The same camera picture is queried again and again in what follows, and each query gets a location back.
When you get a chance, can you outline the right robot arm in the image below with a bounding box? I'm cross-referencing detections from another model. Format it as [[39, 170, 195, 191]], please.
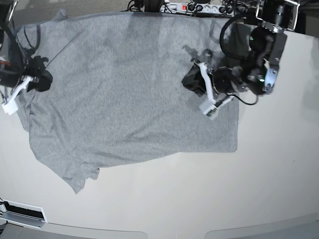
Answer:
[[0, 0, 53, 92]]

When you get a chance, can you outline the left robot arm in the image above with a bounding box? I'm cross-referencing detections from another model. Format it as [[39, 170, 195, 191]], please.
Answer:
[[181, 0, 300, 106]]

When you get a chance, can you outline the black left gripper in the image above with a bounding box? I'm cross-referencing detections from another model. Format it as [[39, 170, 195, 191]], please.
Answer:
[[181, 64, 246, 97]]

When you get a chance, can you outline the grey t-shirt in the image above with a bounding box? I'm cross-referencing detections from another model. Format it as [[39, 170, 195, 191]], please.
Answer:
[[17, 13, 239, 193]]

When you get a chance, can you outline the white power strip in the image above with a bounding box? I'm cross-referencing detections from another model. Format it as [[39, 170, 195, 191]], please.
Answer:
[[159, 0, 251, 18]]

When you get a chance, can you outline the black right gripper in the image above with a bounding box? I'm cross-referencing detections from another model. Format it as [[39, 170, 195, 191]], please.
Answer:
[[26, 70, 53, 92]]

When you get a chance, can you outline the white slotted bracket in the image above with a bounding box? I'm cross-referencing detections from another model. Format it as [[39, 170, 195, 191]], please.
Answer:
[[0, 199, 48, 229]]

